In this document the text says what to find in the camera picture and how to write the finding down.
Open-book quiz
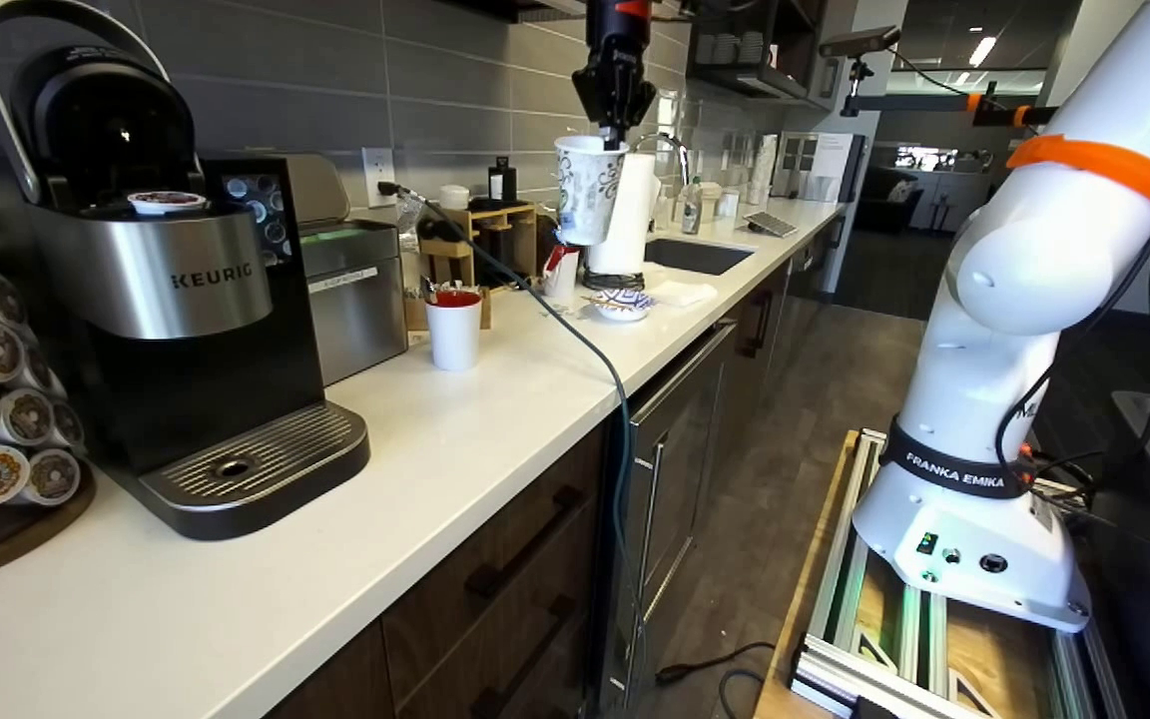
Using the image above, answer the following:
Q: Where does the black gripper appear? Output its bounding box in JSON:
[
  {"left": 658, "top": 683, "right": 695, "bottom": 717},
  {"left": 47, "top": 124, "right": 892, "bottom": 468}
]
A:
[{"left": 570, "top": 0, "right": 658, "bottom": 148}]

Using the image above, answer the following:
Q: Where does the white printed paper cup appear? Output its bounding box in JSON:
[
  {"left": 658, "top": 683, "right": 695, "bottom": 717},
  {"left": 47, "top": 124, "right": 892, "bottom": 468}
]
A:
[{"left": 552, "top": 131, "right": 633, "bottom": 251}]

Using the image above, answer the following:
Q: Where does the white cup holding pens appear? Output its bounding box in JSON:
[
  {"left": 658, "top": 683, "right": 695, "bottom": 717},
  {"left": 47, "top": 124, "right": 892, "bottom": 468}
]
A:
[{"left": 538, "top": 243, "right": 583, "bottom": 306}]

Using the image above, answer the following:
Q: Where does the white cup with red rim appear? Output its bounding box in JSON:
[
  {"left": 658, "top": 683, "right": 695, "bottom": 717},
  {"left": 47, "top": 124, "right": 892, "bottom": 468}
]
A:
[{"left": 425, "top": 283, "right": 489, "bottom": 377}]

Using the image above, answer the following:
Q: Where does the dark wooden counter cabinet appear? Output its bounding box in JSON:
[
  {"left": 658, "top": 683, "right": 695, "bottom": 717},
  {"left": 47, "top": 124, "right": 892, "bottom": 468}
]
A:
[{"left": 268, "top": 224, "right": 860, "bottom": 719}]

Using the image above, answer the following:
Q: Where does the chrome faucet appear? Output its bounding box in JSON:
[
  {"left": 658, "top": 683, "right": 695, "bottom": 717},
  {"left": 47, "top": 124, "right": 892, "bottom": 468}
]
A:
[{"left": 655, "top": 89, "right": 695, "bottom": 239}]

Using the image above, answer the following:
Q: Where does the small black bottle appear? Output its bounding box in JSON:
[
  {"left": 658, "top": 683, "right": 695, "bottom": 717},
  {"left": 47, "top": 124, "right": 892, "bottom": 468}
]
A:
[{"left": 489, "top": 151, "right": 525, "bottom": 212}]

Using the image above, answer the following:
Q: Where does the dark kitchen sink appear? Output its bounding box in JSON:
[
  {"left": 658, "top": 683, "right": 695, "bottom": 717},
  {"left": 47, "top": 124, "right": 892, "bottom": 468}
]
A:
[{"left": 642, "top": 235, "right": 756, "bottom": 281}]

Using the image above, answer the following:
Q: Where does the wooden condiment organizer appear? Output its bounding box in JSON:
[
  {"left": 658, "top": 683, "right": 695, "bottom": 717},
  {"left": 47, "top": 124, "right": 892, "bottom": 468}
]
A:
[{"left": 417, "top": 195, "right": 545, "bottom": 336}]

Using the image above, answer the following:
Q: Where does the stainless steel box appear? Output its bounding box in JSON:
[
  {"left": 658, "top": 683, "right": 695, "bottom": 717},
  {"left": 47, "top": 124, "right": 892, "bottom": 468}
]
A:
[{"left": 297, "top": 217, "right": 413, "bottom": 392}]

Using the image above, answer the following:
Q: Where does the grey dishwasher front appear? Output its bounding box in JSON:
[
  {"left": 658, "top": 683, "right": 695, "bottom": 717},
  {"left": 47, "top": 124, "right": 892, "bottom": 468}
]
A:
[{"left": 621, "top": 325, "right": 741, "bottom": 683}]

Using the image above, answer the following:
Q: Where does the white coffee pod in brewer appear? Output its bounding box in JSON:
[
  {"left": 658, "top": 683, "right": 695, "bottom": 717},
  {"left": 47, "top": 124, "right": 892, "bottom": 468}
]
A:
[{"left": 126, "top": 189, "right": 212, "bottom": 221}]

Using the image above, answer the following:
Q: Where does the black silver Keurig coffee machine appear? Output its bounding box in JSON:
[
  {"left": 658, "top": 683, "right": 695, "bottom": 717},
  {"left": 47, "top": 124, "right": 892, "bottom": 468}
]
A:
[{"left": 0, "top": 0, "right": 374, "bottom": 542}]

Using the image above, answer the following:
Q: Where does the coffee pod carousel rack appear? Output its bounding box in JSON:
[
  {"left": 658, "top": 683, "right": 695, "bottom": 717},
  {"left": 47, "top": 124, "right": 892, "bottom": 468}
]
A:
[{"left": 0, "top": 143, "right": 100, "bottom": 590}]

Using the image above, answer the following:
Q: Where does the dark wall shelf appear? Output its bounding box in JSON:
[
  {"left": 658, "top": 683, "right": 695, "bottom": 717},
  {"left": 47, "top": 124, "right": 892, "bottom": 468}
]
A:
[{"left": 687, "top": 0, "right": 831, "bottom": 112}]

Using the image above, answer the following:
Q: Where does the white wall outlet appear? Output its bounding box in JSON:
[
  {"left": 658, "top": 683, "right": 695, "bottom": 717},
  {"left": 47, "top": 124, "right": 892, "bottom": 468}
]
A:
[{"left": 363, "top": 143, "right": 400, "bottom": 205}]

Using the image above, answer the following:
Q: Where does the black power cable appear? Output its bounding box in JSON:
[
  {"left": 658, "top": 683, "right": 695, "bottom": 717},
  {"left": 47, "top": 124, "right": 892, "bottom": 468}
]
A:
[{"left": 378, "top": 181, "right": 639, "bottom": 683}]

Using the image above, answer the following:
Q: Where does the orange strap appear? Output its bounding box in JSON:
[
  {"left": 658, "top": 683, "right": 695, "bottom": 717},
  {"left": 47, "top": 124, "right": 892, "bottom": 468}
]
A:
[{"left": 1008, "top": 131, "right": 1150, "bottom": 224}]

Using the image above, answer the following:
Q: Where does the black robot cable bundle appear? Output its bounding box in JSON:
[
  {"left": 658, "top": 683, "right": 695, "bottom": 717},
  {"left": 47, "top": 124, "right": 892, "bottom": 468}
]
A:
[{"left": 993, "top": 131, "right": 1150, "bottom": 516}]

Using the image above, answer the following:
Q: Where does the black floor cable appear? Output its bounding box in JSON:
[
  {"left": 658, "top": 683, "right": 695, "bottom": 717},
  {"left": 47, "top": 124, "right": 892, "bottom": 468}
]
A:
[{"left": 650, "top": 638, "right": 779, "bottom": 719}]

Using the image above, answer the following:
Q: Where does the wooden cart with aluminium frame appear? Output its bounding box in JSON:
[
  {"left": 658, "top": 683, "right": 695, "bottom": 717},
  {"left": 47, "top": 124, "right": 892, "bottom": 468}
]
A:
[{"left": 752, "top": 425, "right": 1137, "bottom": 719}]

